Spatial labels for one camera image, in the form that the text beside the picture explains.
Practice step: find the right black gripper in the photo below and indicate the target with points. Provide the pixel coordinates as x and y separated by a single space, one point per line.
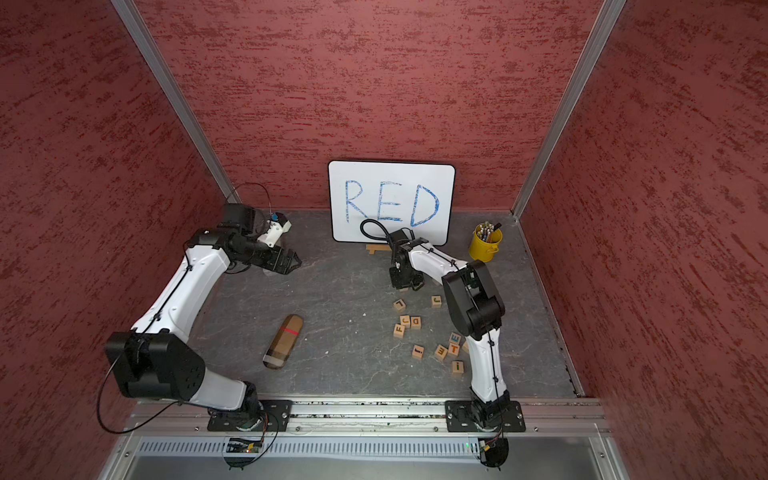
399 284

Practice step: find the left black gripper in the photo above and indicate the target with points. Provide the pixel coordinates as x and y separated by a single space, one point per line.
284 268

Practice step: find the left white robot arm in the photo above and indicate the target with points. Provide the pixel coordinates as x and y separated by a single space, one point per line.
153 359

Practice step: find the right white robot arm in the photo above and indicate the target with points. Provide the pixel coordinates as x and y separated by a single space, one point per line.
476 310

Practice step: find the wooden block letter L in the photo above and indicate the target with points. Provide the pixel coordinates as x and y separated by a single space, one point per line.
399 305

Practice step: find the wooden block letter I red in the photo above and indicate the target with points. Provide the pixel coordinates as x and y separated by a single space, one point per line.
417 351

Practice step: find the wooden block letter i front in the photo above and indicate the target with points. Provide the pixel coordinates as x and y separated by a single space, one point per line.
457 368

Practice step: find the wooden board stand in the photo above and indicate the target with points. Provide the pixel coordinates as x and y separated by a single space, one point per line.
376 247

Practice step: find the white dry-erase board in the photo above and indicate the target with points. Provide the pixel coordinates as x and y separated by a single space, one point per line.
399 195

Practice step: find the yellow pen cup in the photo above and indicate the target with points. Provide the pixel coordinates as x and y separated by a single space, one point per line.
482 251

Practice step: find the brown plaid pencil case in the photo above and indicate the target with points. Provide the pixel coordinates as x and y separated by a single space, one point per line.
283 343

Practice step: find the wooden block left of T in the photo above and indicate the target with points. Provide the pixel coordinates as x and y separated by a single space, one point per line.
440 353

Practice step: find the pens in cup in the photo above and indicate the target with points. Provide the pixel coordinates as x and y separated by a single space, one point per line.
486 230

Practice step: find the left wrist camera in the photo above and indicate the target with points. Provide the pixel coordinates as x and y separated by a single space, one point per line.
278 226

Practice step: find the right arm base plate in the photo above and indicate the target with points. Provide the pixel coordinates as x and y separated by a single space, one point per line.
470 416

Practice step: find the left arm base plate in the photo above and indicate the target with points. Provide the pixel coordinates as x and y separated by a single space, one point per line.
269 415

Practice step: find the aluminium front rail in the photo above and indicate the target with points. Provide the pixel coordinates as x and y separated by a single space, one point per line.
430 416

